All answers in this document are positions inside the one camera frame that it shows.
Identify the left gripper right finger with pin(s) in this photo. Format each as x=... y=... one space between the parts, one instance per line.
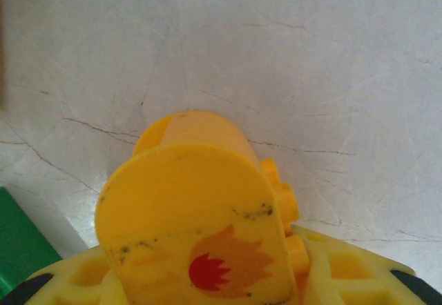
x=419 y=289

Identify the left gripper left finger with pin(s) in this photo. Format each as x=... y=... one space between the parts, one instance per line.
x=29 y=291

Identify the long green lego brick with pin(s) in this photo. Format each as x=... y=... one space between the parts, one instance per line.
x=20 y=243

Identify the yellow round flame-print lego piece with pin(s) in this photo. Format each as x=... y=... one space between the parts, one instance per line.
x=186 y=187

